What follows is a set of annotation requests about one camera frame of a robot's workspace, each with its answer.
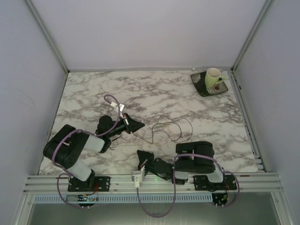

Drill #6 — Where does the right black circuit board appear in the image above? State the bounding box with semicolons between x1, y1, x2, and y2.
212;193;232;208

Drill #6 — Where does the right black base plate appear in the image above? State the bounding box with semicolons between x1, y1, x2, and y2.
193;174;238;192

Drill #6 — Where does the light green mug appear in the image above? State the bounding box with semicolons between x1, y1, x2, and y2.
205;67;225;87

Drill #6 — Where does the dark brown wire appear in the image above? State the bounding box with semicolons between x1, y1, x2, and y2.
107;114;194;150

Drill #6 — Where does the aluminium front rail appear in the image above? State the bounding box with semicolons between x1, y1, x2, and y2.
23;172;283;194

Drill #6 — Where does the yellow wire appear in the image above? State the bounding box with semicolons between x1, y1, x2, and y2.
140;124;183;146

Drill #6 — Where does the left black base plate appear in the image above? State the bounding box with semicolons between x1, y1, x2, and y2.
67;176;111;192

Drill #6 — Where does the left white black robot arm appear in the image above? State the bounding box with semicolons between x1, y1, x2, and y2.
43;113;145;189

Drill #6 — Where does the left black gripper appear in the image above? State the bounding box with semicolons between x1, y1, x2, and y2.
107;113;145;138

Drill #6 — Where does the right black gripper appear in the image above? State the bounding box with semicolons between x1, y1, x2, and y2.
137;150;158;176

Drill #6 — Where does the left green circuit board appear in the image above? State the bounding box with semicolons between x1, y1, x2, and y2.
77;195;99;203

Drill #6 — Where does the aluminium frame post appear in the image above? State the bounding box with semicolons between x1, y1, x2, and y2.
231;0;276;73
23;0;69;75

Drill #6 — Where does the right aluminium frame post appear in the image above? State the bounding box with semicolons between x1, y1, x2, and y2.
231;0;276;73

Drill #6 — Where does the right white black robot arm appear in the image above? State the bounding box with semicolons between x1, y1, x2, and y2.
137;141;224;184

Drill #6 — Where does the purple wire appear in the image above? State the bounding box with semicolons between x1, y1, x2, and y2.
150;121;190;144

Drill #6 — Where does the black floral square plate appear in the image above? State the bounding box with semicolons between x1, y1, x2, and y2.
190;71;230;97

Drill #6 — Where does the left aluminium frame post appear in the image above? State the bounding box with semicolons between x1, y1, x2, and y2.
23;0;69;75

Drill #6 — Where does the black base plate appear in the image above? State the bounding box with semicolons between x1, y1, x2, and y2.
193;174;238;192
67;176;111;192

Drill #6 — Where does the blue slotted cable duct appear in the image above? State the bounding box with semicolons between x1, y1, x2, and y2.
34;193;214;204

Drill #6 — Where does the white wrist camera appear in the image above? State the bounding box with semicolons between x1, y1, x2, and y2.
110;102;125;113
131;166;145;188

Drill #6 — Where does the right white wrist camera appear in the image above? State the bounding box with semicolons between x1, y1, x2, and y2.
131;166;145;188

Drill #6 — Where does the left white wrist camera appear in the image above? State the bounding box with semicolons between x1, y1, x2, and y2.
110;102;125;113

